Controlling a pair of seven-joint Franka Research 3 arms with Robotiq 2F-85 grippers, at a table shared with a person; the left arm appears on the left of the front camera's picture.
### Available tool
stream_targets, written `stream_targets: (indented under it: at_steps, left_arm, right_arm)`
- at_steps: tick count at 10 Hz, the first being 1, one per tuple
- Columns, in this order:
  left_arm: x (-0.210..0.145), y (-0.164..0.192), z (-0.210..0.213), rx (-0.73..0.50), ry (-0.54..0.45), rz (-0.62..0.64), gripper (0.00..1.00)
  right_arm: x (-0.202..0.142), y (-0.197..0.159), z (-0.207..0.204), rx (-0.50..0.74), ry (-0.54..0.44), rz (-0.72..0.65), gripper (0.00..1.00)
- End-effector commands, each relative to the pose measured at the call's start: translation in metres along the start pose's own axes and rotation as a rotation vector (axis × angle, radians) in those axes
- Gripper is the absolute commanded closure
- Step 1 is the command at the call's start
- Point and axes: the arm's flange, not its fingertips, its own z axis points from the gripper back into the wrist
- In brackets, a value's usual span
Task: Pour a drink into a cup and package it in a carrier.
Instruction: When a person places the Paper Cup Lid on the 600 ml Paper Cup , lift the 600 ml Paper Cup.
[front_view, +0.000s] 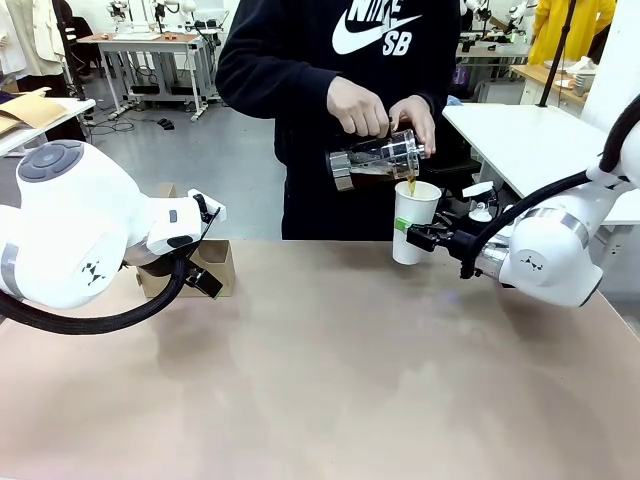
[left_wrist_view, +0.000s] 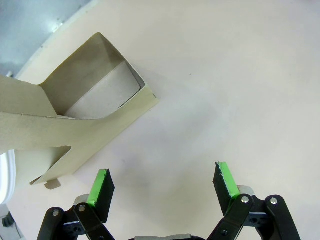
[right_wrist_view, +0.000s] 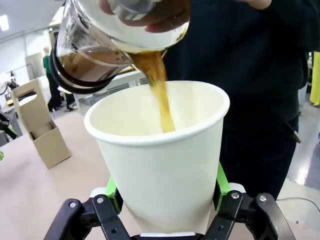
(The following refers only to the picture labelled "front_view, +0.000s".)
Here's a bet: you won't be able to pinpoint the white bowl stack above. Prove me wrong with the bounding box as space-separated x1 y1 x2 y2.
568 55 597 97

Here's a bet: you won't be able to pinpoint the grey background workbench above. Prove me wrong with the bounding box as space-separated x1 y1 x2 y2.
89 30 217 121

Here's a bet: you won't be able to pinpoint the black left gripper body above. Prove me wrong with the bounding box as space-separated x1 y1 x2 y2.
133 257 178 279

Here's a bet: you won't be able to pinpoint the tall white paper cup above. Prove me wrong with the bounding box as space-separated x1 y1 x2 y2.
392 180 443 266

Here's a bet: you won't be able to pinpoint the white table with cardboard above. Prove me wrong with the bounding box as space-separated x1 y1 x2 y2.
0 87 97 157

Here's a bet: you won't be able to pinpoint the wooden background table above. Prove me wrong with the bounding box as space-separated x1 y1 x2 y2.
509 63 594 107

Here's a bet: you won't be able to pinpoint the black left arm cable sleeve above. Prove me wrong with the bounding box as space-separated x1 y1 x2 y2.
0 193 222 335

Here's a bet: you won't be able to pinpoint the bystander with black trousers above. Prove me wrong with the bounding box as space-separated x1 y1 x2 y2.
0 0 87 144

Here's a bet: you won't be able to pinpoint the person in yellow coat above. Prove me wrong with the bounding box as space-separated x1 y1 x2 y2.
528 0 617 67

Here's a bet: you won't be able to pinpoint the person's left hand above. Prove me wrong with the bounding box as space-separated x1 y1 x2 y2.
388 96 437 156

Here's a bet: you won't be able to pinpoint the brown cardboard sheets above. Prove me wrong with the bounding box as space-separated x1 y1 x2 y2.
0 88 69 136

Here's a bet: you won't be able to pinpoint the black stand pole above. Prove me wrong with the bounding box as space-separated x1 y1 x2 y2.
535 0 577 109

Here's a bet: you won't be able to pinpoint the person's right forearm black sleeve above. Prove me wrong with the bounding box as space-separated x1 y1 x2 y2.
217 54 347 124

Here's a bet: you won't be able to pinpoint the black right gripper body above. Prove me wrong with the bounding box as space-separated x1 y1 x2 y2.
447 228 484 279

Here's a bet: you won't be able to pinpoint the glass coffee pitcher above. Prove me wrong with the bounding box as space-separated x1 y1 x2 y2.
324 117 426 194

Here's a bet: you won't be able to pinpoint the person's left forearm black sleeve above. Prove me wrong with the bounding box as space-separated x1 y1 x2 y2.
428 29 463 121

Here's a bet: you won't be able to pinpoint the person's right hand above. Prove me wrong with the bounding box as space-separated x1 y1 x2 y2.
327 76 390 139

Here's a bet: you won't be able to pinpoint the white side table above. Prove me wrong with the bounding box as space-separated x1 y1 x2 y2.
442 102 640 227

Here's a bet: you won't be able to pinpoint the brown cardboard cup carrier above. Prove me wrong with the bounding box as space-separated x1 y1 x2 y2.
137 183 236 300

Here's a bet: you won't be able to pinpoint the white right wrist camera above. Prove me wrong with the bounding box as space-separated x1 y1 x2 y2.
462 182 497 224

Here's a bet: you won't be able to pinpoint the person in black hoodie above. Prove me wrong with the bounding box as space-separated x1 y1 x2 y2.
214 0 464 241

